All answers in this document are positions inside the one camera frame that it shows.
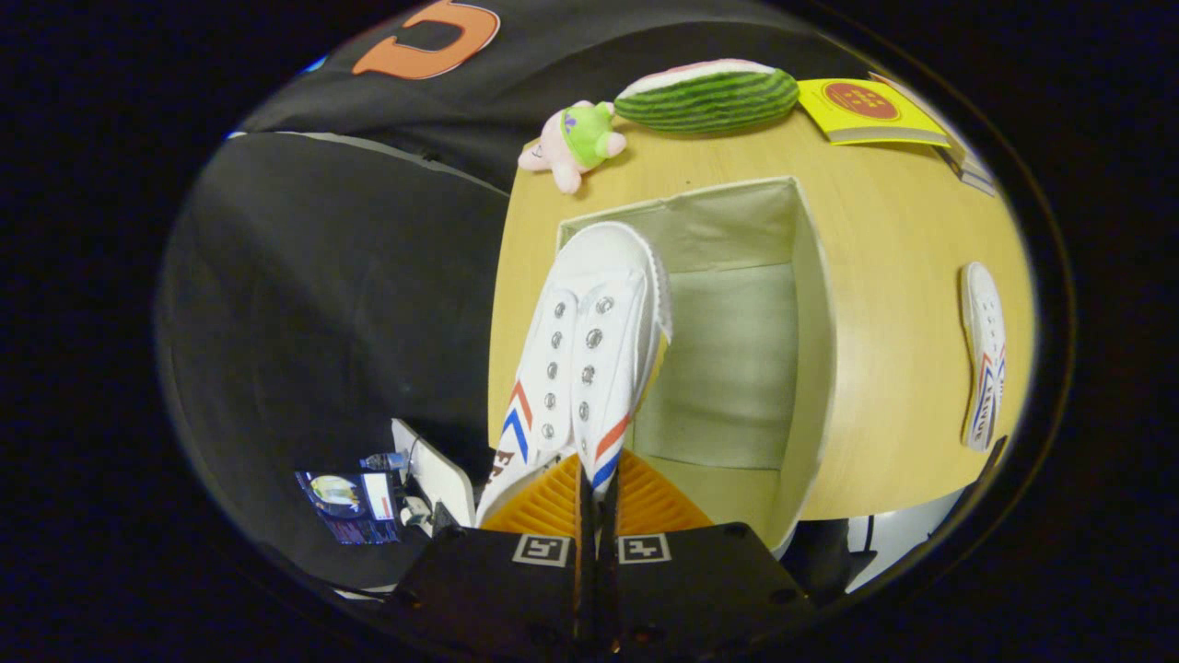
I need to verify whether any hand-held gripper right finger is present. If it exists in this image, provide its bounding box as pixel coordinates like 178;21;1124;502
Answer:
594;448;816;660

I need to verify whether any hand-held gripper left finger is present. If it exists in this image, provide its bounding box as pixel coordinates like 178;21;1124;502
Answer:
382;451;590;659

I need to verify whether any beige fabric storage box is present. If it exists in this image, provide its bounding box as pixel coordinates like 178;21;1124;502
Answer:
555;175;837;558

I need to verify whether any white canvas shoe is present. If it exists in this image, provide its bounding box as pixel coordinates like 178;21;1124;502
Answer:
474;221;673;528
958;262;1008;452

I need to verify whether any blue printed box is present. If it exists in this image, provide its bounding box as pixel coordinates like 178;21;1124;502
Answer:
295;470;403;546

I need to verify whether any black table leg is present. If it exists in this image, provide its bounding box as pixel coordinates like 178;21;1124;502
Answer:
783;518;856;601

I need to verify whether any white flat board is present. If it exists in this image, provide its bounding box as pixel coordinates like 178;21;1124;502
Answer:
391;419;477;530

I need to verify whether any pink and green plush toy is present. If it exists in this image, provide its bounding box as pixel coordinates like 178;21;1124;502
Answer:
518;99;629;196

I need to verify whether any watermelon slice plush toy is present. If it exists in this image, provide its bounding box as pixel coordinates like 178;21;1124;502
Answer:
614;59;800;135

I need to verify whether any stack of beige books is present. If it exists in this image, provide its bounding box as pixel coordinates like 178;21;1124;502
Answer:
870;72;998;197

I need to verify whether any yellow book with red circle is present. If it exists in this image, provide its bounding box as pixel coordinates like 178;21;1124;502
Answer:
797;78;951;148

